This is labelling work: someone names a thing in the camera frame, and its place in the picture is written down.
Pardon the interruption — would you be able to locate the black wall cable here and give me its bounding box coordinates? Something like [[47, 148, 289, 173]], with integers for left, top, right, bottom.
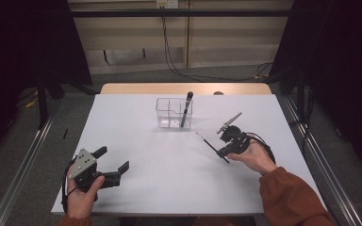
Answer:
[[160, 4, 274, 83]]

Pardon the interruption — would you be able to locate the metal floor rail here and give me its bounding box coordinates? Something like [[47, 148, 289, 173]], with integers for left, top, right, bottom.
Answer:
[[282, 95, 362, 226], [0, 97, 62, 226]]

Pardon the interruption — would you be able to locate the thick black makeup brush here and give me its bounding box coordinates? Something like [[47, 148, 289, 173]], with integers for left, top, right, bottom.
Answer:
[[179, 90, 194, 128]]

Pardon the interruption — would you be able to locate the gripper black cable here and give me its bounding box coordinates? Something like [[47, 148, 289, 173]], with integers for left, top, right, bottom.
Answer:
[[60, 158, 78, 215], [246, 131, 277, 165]]

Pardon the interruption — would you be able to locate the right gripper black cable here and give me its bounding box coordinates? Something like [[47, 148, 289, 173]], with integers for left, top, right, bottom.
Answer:
[[246, 131, 277, 165]]

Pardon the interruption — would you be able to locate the person's right hand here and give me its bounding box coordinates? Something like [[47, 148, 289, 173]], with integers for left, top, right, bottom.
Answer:
[[226, 137, 279, 177]]

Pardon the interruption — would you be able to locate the black metal stand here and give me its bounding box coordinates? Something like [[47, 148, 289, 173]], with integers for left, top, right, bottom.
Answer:
[[37, 74, 49, 130], [296, 67, 306, 121]]

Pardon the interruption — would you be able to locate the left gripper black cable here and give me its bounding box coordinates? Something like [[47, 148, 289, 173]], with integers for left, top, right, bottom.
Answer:
[[60, 158, 78, 215]]

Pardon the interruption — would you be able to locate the white table board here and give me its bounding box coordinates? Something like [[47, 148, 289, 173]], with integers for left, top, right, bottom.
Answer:
[[50, 93, 328, 217]]

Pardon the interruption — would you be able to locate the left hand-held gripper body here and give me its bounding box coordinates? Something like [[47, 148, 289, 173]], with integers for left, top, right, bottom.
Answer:
[[66, 148, 121, 202]]

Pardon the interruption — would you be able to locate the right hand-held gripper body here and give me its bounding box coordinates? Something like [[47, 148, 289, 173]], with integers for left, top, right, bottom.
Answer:
[[216, 111, 252, 155]]

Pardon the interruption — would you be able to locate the black curtain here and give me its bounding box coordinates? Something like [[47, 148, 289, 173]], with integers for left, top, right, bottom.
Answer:
[[268, 0, 362, 182], [0, 0, 92, 164]]

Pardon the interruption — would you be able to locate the clear plastic organizer box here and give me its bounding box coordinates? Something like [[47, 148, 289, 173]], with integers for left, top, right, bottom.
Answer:
[[155, 97, 194, 130]]

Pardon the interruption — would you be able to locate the black horizontal bar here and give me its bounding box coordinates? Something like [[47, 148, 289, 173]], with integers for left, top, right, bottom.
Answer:
[[70, 8, 293, 18]]

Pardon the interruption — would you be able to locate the thin black makeup brush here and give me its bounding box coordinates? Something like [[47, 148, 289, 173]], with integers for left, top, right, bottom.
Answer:
[[195, 131, 231, 165]]

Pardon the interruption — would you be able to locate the wooden table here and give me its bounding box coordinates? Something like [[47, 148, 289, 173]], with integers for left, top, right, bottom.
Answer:
[[99, 82, 272, 96]]

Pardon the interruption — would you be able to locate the white wall socket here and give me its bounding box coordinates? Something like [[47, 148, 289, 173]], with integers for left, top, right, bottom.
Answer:
[[156, 0, 179, 9]]

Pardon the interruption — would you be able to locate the person's left hand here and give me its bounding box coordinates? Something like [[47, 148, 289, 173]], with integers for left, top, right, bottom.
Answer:
[[65, 166, 107, 219]]

